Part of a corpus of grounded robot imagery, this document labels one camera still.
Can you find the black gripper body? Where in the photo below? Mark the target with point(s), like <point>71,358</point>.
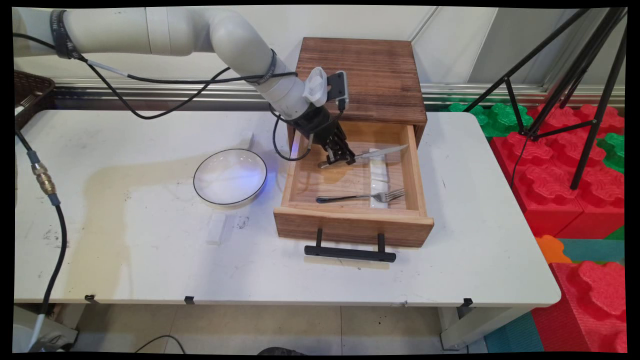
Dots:
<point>315,125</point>

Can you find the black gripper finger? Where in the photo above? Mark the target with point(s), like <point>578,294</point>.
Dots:
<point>334,156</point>
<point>347,150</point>

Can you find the silver table knife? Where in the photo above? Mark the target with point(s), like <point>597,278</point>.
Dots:
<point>380,152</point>

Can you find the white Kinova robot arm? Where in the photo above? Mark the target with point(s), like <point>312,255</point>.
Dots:
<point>175,32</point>

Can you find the long white cutlery rest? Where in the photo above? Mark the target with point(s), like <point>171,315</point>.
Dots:
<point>380,172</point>

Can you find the silver fork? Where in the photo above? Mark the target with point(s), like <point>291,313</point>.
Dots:
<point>345,198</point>

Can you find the small white cutlery rest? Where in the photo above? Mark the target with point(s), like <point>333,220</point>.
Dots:
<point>247,140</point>

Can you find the light wooden drawer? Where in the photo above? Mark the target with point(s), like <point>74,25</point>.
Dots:
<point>350,227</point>

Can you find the dark wooden cabinet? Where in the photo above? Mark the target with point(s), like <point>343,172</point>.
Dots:
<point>382,75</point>

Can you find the white plate black rim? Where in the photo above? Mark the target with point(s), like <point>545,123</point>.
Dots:
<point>230,176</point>

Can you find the white rectangular cutlery rest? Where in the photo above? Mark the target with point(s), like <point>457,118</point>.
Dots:
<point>217,229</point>

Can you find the black table edge clip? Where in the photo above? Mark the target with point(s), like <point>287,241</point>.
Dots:
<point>189,299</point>
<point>91,298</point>
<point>467,302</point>

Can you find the large red foam block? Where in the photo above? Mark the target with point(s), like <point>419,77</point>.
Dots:
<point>550,185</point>

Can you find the white table leg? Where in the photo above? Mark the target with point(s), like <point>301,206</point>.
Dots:
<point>480,325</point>
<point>65,327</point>

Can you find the orange foam piece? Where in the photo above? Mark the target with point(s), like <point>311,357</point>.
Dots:
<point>550,249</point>

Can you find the teal foam mat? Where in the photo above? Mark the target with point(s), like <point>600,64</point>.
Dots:
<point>592,250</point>
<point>515,335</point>

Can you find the black tripod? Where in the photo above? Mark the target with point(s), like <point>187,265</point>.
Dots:
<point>590,55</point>

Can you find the small green foam block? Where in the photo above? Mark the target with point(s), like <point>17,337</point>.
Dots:
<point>614,150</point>

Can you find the brown wicker basket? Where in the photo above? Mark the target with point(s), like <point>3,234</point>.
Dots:
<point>27,92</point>

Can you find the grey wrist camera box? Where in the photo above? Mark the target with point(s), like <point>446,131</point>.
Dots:
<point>337,87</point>

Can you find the metal wall rail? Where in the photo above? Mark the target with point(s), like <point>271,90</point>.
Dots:
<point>150,95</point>

